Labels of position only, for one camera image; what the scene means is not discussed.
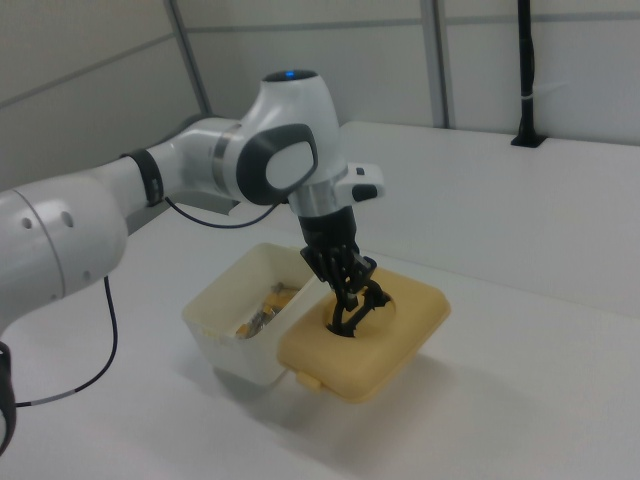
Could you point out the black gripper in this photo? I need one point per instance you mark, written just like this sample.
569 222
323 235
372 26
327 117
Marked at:
327 230

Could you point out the yellow and grey tools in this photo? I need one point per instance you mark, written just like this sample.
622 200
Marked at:
272 300

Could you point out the black pole with base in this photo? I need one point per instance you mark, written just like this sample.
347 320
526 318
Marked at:
525 50

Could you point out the tan case lid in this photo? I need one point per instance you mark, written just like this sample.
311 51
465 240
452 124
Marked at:
400 320

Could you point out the white plastic tool case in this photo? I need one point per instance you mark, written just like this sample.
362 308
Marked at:
240 360

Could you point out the grey partition post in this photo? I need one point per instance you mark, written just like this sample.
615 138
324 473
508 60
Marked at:
192 60
440 60

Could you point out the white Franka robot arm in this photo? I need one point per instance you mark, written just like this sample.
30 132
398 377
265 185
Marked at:
60 240

